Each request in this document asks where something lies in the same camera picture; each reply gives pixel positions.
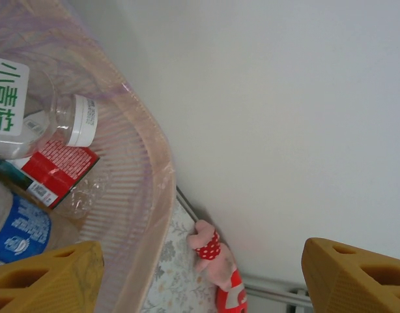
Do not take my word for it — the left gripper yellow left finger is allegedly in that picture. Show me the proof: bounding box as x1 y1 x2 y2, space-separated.
0 241 106 313

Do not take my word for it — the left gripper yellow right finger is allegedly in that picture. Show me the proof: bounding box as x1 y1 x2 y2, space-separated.
300 237 400 313

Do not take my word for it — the crushed bottle blue label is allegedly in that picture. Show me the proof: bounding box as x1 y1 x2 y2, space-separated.
0 179 53 265

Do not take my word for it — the red label red cap bottle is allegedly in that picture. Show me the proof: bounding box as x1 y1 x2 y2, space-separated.
0 139 106 218

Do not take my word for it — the lime label clear bottle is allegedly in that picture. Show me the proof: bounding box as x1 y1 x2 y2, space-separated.
0 57 100 160

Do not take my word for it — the pink mesh bin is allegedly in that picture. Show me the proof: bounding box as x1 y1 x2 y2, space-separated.
0 0 178 313

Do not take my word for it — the red fish plush toy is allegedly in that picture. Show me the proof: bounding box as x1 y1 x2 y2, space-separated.
216 267 250 313

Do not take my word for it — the pink pig plush toy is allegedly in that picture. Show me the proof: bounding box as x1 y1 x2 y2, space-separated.
186 220 240 291

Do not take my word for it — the aluminium frame post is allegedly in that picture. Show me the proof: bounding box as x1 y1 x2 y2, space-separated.
244 273 313 307

